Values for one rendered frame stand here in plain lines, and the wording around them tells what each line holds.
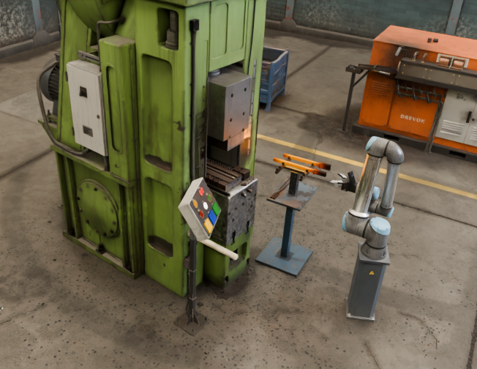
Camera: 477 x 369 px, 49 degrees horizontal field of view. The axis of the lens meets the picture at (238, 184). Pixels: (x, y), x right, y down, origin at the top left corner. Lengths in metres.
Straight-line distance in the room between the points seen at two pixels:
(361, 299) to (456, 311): 0.88
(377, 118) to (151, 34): 4.33
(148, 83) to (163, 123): 0.29
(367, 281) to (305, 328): 0.60
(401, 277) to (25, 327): 3.10
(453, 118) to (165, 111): 4.29
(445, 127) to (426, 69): 0.81
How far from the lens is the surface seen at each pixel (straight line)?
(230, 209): 3.91
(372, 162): 3.78
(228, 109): 3.55
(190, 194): 3.35
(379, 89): 7.04
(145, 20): 3.46
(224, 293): 4.36
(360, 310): 4.29
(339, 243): 5.06
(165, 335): 4.06
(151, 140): 3.81
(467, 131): 7.06
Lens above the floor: 3.00
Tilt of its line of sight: 31 degrees down
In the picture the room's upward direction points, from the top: 4 degrees clockwise
